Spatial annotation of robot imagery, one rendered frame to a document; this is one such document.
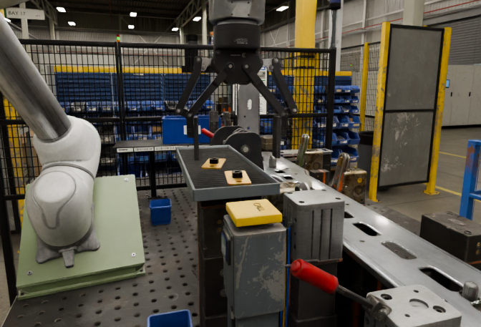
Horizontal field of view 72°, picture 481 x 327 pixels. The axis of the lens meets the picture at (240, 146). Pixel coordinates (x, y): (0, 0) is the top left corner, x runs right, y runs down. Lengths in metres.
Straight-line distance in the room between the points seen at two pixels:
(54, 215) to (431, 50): 4.20
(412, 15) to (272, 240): 8.44
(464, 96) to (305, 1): 11.07
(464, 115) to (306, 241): 12.53
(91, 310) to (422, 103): 4.05
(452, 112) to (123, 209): 11.95
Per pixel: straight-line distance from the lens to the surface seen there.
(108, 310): 1.10
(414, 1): 8.81
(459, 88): 12.79
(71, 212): 1.04
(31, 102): 1.02
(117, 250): 1.22
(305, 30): 2.16
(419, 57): 4.41
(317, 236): 0.65
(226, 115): 1.37
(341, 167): 1.13
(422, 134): 4.57
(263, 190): 0.52
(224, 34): 0.53
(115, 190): 1.33
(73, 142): 1.11
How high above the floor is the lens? 1.31
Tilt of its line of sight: 10 degrees down
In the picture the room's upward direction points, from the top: straight up
